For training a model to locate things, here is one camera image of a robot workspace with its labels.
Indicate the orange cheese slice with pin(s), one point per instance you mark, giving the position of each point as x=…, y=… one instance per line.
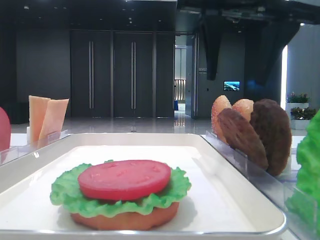
x=37, y=110
x=54, y=117

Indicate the sesame bun right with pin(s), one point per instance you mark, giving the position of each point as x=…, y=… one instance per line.
x=245, y=107

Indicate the green lettuce leaf on stack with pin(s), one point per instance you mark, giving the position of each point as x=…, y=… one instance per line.
x=65, y=191

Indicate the clear acrylic rack right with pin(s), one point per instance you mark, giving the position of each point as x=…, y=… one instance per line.
x=277, y=189

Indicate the white rectangular tray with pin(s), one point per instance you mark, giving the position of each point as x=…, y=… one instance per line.
x=221, y=204

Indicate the sesame bun left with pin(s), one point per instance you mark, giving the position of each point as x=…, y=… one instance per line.
x=218, y=105

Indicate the bottom bun slice on tray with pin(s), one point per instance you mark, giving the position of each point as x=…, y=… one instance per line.
x=129, y=220

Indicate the clear acrylic rack left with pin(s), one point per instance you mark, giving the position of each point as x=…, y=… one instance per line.
x=20, y=145

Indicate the orange cheese slice right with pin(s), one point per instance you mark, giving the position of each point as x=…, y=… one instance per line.
x=54, y=117

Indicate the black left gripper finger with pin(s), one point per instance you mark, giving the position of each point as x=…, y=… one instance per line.
x=212, y=30

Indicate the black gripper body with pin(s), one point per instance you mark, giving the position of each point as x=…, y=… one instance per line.
x=190, y=12

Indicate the red tomato slice on stack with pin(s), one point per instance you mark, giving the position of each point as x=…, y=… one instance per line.
x=124, y=180

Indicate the sesame bun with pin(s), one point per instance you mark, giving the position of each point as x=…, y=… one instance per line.
x=218, y=105
x=245, y=107

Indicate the clear acrylic rack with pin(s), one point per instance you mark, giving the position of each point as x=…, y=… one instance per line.
x=20, y=145
x=277, y=189

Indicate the potted flower planter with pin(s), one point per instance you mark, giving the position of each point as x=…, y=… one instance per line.
x=298, y=110

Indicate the orange cheese slice left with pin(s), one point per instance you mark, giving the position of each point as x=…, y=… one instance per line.
x=37, y=110

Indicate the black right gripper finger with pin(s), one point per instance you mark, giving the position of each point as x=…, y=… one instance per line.
x=267, y=43

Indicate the red tomato slice in holder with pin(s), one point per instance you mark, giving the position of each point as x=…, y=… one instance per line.
x=5, y=130

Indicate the wall display screen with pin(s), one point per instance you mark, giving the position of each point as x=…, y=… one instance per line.
x=231, y=86

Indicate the green lettuce leaf in holder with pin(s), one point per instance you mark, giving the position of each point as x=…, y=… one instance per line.
x=308, y=165

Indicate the brown meat patty rear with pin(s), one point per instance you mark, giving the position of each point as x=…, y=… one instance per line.
x=272, y=125

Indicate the brown meat patty front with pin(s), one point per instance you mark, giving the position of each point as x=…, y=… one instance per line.
x=240, y=135

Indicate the brown meat patty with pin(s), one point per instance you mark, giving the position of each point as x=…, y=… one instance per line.
x=272, y=125
x=240, y=135

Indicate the dark double doors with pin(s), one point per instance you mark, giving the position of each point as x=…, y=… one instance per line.
x=122, y=74

